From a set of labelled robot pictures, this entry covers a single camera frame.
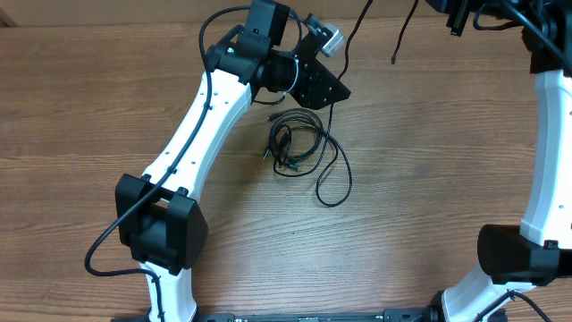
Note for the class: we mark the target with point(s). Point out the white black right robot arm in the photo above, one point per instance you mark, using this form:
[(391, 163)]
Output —
[(514, 259)]

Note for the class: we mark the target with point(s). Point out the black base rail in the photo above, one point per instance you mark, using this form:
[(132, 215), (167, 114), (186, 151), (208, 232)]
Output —
[(388, 315)]

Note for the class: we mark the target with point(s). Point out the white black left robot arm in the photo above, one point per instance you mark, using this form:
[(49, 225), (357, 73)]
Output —
[(158, 213)]

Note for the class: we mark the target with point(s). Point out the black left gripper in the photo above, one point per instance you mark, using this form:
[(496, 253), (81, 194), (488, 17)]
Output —
[(319, 79)]

